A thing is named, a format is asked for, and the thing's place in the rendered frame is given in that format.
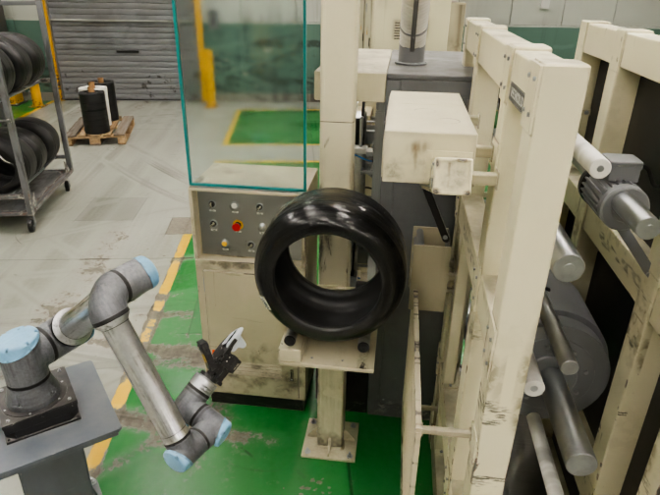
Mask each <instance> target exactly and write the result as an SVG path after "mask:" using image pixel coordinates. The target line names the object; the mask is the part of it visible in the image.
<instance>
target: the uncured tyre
mask: <svg viewBox="0 0 660 495"><path fill-rule="evenodd" d="M313 235H334V236H338V237H342V238H345V239H348V240H350V241H352V242H354V243H356V244H357V245H359V246H360V247H361V248H363V249H364V250H365V251H366V252H367V253H368V254H369V255H370V256H371V258H372V259H373V260H374V262H375V264H376V266H377V268H378V272H377V273H376V274H375V275H374V277H373V278H371V279H370V280H369V281H368V282H366V283H365V284H363V285H361V286H359V287H357V288H354V289H350V290H344V291H335V290H328V289H324V288H321V287H319V286H317V285H315V284H313V283H311V282H310V281H308V280H307V279H306V278H304V276H303V275H302V274H301V273H300V271H299V270H298V269H297V267H296V266H295V264H294V262H293V261H292V258H291V254H290V248H289V246H290V245H291V244H292V243H294V242H296V241H298V240H300V239H302V238H305V237H308V236H313ZM254 277H255V283H256V287H257V289H258V292H259V295H260V296H262V297H264V298H265V299H266V301H267V303H268V305H269V306H270V308H271V310H269V309H268V310H269V311H270V312H271V313H272V314H273V316H274V317H275V318H276V319H278V320H279V321H280V322H281V323H282V324H284V325H285V326H286V327H288V328H289V329H291V330H293V331H295V332H296V333H299V334H301V335H303V336H306V337H308V338H311V339H315V340H320V341H327V342H342V341H349V340H353V339H357V338H360V337H363V336H365V335H367V334H369V333H371V332H373V331H375V330H376V329H378V328H379V327H381V326H382V325H383V324H384V323H385V322H386V321H387V320H388V319H389V318H390V317H391V316H392V315H393V313H394V312H395V310H396V309H397V307H398V306H399V304H400V302H401V300H402V298H403V295H404V292H405V288H406V283H407V248H406V243H405V239H404V236H403V234H402V231H401V229H400V227H399V226H398V224H397V222H396V221H395V219H394V218H393V217H392V216H391V214H390V213H389V212H388V211H387V210H386V209H385V208H384V207H383V206H382V205H381V204H379V203H378V202H377V201H375V200H374V199H372V198H371V197H369V196H367V195H365V194H363V193H360V192H356V191H352V190H348V189H342V188H323V189H317V190H313V191H309V192H305V193H302V194H300V195H298V196H296V197H294V198H293V199H291V200H290V201H288V202H287V203H286V204H285V205H284V206H282V207H281V208H280V210H279V211H278V212H277V213H276V214H275V216H274V217H273V219H272V220H271V222H270V224H269V226H268V227H267V229H266V231H265V233H264V234H263V236H262V238H261V240H260V242H259V244H258V247H257V250H256V253H255V259H254Z"/></svg>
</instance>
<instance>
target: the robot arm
mask: <svg viewBox="0 0 660 495"><path fill-rule="evenodd" d="M158 283H159V274H158V271H157V269H156V267H155V265H154V264H153V263H152V261H151V260H149V259H148V258H146V257H145V256H142V255H140V256H137V257H134V258H133V259H131V260H129V261H127V262H125V263H123V264H121V265H119V266H117V267H115V268H114V269H112V270H110V271H108V272H105V273H103V274H102V275H101V276H100V277H99V278H98V279H97V280H96V281H95V283H94V285H93V286H92V289H91V292H90V293H89V294H88V295H87V296H85V297H84V298H83V299H82V300H81V301H79V302H78V303H77V304H76V305H74V306H73V307H68V308H64V309H62V310H60V311H59V312H58V313H57V314H55V315H54V316H53V317H52V318H50V319H48V320H47V321H45V322H43V323H41V324H39V325H38V326H36V327H33V326H26V327H25V326H20V327H17V328H14V329H11V330H9V331H7V332H6V333H5V334H3V335H2V336H0V368H1V371H2V374H3V377H4V380H5V383H6V385H7V392H6V399H5V401H6V405H7V408H8V410H10V411H11V412H14V413H29V412H33V411H36V410H39V409H42V408H44V407H46V406H47V405H49V404H51V403H52V402H53V401H54V400H56V399H57V397H58V396H59V395H60V393H61V390H62V388H61V385H60V382H59V380H58V379H57V378H56V377H55V376H54V375H53V374H52V373H51V372H50V369H49V364H51V363H52V362H54V361H56V360H57V359H59V358H61V357H63V356H64V355H66V354H67V353H69V352H71V351H72V350H74V349H76V348H77V347H79V346H81V345H82V344H84V343H86V342H87V341H89V340H90V339H91V338H92V337H93V335H94V331H95V329H96V330H99V331H102V333H103V335H104V336H105V338H106V340H107V342H108V344H109V345H110V347H111V349H112V351H113V353H114V354H115V356H116V358H117V360H118V362H119V363H120V364H121V366H122V368H123V370H124V371H125V373H126V375H127V377H128V379H129V380H130V382H131V384H132V386H133V388H134V389H135V391H136V393H137V396H138V397H139V399H140V401H141V403H142V405H143V406H144V408H145V410H146V412H147V414H148V415H149V417H150V419H151V421H152V423H153V424H154V426H155V428H156V430H157V432H158V433H159V435H160V437H161V439H162V441H163V444H164V446H165V448H166V449H167V450H166V451H165V452H164V454H163V458H164V460H165V462H166V464H167V465H168V466H169V467H170V468H172V469H173V470H175V471H178V472H184V471H186V470H187V469H188V468H190V467H192V466H193V464H194V463H195V462H196V461H197V460H198V459H199V458H200V457H201V456H202V455H203V454H204V453H205V452H206V451H207V450H208V449H209V448H210V447H212V445H214V446H215V447H219V446H220V445H221V444H222V443H223V442H224V440H225V439H226V437H227V436H228V434H229V432H230V430H231V427H232V424H231V422H230V421H229V420H228V419H227V418H226V417H224V416H223V415H222V414H220V413H219V412H217V411H216V410H215V409H214V408H212V407H211V406H209V405H208V404H207V403H206V401H207V400H208V399H209V397H210V396H211V394H212V393H213V392H214V390H215V389H216V388H217V386H216V385H214V384H218V385H219V386H220V387H221V385H222V384H223V383H222V381H223V380H224V378H225V377H226V376H227V374H228V373H234V372H235V370H236V369H237V368H238V366H239V365H240V364H241V361H240V360H239V359H238V358H237V357H236V356H235V355H232V354H231V352H234V351H235V350H236V349H237V348H242V349H243V348H244V347H245V346H246V342H245V341H244V339H243V338H242V336H241V334H242V332H243V330H244V328H243V327H240V328H238V329H236V330H235V331H233V332H232V333H231V334H230V335H228V336H227V337H226V338H225V339H224V340H223V341H222V342H221V343H220V345H219V346H218V348H217V349H216V350H215V351H214V353H213V354H212V353H211V351H210V349H209V345H208V343H207V341H205V340H203V339H200V340H198V341H197V347H198V349H199V350H200V352H201V355H202V357H203V360H204V362H205V365H206V367H207V368H208V370H207V372H205V371H204V370H203V369H202V370H201V372H200V373H198V372H197V373H196V374H195V375H194V376H193V377H192V379H191V380H190V382H189V383H188V385H187V386H186V387H185V388H184V390H183V391H182V392H181V394H180V395H179V396H178V397H177V399H176V400H175V401H173V399H172V397H171V396H170V394H169V392H168V390H167V388H166V386H165V385H164V383H163V381H162V379H161V377H160V375H159V374H158V372H157V370H156V368H155V366H154V364H153V362H152V361H151V359H150V357H149V355H148V353H147V351H146V350H145V348H144V346H143V344H142V342H141V340H140V338H139V337H138V334H137V332H136V330H135V328H134V327H133V325H132V323H131V321H130V319H129V314H130V309H129V307H128V303H130V302H133V301H134V300H136V299H137V298H138V297H140V296H141V295H143V294H144V293H146V292H147V291H149V290H151V289H154V287H155V286H157V285H158ZM237 364H238V365H237ZM235 367H236V368H235ZM234 368H235V369H234ZM189 425H190V426H191V427H192V428H191V429H189V428H188V426H189Z"/></svg>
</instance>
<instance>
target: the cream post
mask: <svg viewBox="0 0 660 495"><path fill-rule="evenodd" d="M359 9H360V0H321V42H320V111H319V112H320V129H319V131H320V150H319V188H320V189H323V188H342V189H348V190H352V191H353V190H354V170H355V143H356V115H357V89H358V36H359ZM351 250H352V241H350V240H348V239H345V238H342V237H338V236H334V235H319V257H318V285H330V286H343V287H350V277H351ZM317 371H318V380H317V382H318V387H317V431H316V432H317V445H318V446H321V445H322V446H328V440H329V438H331V447H342V446H343V440H344V429H345V406H346V385H347V371H344V370H333V369H322V368H317Z"/></svg>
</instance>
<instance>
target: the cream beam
mask: <svg viewBox="0 0 660 495"><path fill-rule="evenodd" d="M387 109H388V110H386V113H387V116H386V121H384V125H385V131H384V139H383V152H382V169H381V177H382V182H396V183H413V184H427V185H428V184H429V178H432V177H431V166H432V160H433V159H435V158H436V157H452V158H470V159H472V160H473V166H474V159H475V152H476V145H477V137H478V134H477V132H476V130H475V128H474V125H473V123H472V121H471V119H470V117H469V114H468V111H467V109H466V107H465V105H464V103H463V101H462V99H461V96H460V94H459V93H443V92H417V91H393V90H392V91H391V94H390V96H389V104H388V106H387Z"/></svg>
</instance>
